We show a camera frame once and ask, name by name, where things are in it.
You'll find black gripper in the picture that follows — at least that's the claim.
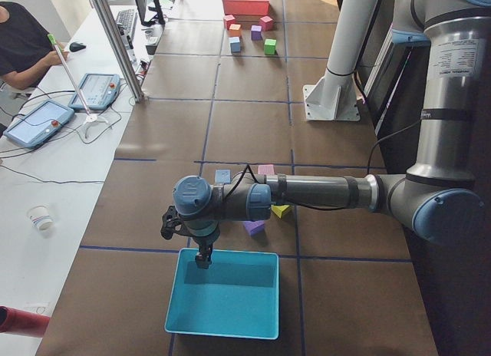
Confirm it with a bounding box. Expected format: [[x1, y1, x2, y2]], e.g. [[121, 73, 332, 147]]
[[193, 228, 219, 269]]

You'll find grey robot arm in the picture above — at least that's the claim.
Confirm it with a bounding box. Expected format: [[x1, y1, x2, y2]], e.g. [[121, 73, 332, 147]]
[[161, 0, 490, 269]]

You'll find teal plastic bin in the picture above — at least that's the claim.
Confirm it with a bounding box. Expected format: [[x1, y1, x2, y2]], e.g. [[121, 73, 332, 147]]
[[164, 248, 279, 340]]

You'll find purple block left side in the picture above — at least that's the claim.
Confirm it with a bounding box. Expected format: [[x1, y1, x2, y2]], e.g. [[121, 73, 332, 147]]
[[242, 220, 265, 236]]

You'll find purple block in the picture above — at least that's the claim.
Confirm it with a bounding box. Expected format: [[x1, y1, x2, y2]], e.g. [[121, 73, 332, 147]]
[[250, 25, 262, 41], [242, 220, 265, 236]]

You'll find yellow block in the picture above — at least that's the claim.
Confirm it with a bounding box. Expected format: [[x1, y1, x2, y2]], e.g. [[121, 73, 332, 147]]
[[271, 205, 292, 219]]

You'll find pink block left side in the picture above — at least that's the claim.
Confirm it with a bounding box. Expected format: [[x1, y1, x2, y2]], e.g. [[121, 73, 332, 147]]
[[258, 164, 275, 176]]

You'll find paper cup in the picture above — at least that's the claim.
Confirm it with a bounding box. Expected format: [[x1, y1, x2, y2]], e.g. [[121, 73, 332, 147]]
[[27, 206, 54, 232]]

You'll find teach pendant far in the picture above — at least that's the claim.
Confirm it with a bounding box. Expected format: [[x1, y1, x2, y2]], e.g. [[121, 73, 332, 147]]
[[79, 73, 120, 113]]

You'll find teach pendant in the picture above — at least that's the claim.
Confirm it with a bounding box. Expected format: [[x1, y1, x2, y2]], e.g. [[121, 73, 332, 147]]
[[79, 73, 120, 113], [4, 100, 74, 148]]

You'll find red cylinder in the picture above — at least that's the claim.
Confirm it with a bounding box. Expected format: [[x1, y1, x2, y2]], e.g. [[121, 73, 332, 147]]
[[1, 306, 51, 338]]

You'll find teach pendant near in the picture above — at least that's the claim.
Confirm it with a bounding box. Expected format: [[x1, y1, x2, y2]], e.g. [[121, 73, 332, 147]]
[[4, 100, 74, 148]]

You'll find green block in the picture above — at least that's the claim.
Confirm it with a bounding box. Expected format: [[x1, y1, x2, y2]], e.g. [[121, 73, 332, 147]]
[[263, 38, 277, 55]]

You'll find orange block right side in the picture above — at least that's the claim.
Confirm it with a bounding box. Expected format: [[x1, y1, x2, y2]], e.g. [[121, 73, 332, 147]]
[[228, 24, 242, 38]]

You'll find purple block right side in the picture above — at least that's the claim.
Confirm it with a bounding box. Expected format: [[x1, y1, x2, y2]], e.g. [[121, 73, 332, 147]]
[[250, 25, 262, 41]]

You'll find red block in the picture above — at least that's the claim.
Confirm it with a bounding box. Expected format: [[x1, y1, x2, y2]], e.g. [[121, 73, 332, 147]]
[[223, 15, 236, 30]]

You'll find magenta block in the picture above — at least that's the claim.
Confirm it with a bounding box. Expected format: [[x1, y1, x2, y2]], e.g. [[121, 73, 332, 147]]
[[259, 15, 274, 31]]

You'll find black computer mouse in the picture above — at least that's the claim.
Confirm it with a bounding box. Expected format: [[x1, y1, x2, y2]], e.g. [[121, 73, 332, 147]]
[[69, 42, 87, 53]]

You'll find black monitor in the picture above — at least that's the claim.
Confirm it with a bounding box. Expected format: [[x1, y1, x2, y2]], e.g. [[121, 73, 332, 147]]
[[134, 0, 166, 27]]

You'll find black keyboard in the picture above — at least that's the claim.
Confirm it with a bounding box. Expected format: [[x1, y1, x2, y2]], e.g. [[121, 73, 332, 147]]
[[115, 8, 137, 39]]

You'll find red plastic bin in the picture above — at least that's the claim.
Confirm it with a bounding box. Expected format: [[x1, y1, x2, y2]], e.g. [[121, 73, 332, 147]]
[[222, 0, 269, 16]]

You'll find white stick green tip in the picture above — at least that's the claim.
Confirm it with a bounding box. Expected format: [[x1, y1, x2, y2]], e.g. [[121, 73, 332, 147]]
[[48, 33, 97, 124]]

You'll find seated person black shirt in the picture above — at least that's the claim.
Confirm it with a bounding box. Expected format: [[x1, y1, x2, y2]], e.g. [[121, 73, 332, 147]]
[[1, 2, 61, 90]]

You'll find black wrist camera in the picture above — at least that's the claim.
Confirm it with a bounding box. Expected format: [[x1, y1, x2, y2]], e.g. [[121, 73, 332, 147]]
[[160, 206, 182, 240]]

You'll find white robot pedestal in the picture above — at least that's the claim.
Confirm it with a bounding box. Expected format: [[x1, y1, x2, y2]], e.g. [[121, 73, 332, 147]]
[[303, 0, 379, 121]]

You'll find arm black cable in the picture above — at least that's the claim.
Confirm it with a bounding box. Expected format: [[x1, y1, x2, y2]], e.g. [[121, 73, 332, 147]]
[[222, 120, 423, 212]]

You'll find aluminium frame post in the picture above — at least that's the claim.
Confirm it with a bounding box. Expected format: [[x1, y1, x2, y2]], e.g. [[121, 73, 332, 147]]
[[91, 0, 144, 103]]

